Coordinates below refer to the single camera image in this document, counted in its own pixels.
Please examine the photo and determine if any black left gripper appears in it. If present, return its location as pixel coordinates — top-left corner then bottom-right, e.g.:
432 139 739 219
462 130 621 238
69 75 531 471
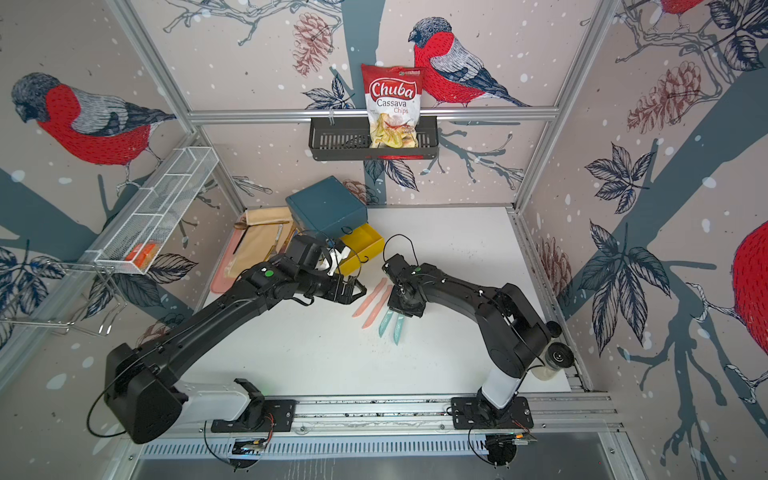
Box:
298 268 370 303

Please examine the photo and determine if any teal fruit knife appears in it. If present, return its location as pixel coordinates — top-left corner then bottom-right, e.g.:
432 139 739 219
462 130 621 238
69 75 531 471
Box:
378 310 394 337
393 314 405 345

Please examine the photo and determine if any teal drawer cabinet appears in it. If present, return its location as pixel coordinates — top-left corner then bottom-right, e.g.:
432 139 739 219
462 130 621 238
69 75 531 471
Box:
286 176 368 239

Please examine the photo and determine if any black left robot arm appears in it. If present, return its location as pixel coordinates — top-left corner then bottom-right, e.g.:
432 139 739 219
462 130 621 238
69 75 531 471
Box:
100 234 367 444

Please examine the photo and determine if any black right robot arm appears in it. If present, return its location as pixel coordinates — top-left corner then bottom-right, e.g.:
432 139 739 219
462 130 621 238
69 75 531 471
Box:
383 254 554 413

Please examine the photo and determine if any pink fruit knife right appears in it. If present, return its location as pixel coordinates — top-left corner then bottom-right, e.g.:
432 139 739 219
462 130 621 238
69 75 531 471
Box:
362 285 393 329

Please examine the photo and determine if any pink fruit knife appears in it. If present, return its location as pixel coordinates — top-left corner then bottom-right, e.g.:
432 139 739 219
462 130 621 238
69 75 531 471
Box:
352 278 388 318
362 285 393 329

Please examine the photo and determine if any pink fruit knife left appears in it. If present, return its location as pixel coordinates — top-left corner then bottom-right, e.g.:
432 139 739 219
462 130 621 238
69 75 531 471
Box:
352 278 388 318

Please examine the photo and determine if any silver fork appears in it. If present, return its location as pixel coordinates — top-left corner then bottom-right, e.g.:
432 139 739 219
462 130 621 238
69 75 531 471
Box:
264 222 285 260

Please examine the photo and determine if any pink tray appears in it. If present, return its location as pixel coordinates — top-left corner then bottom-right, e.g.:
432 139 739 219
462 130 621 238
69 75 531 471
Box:
209 229 244 294

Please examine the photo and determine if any orange item in shelf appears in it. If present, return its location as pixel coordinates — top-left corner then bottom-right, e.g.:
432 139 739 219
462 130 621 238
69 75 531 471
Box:
125 242 159 270

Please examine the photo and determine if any Chuba cassava chips bag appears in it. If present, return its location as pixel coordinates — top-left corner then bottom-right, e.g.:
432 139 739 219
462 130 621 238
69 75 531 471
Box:
361 64 423 149

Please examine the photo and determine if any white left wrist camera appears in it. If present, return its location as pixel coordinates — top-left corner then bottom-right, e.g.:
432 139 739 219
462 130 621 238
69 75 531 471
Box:
317 247 344 276

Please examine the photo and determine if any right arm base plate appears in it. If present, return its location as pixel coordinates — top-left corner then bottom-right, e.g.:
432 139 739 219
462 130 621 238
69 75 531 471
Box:
448 395 534 430

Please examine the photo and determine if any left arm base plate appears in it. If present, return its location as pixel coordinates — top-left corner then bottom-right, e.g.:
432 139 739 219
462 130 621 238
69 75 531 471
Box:
211 399 297 434

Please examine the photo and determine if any black wire wall basket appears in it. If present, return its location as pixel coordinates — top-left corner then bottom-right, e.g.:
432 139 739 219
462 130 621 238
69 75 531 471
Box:
309 116 439 161

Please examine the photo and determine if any wire hook rack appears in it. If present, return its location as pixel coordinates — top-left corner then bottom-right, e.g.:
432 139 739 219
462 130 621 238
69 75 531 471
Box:
1 262 128 337

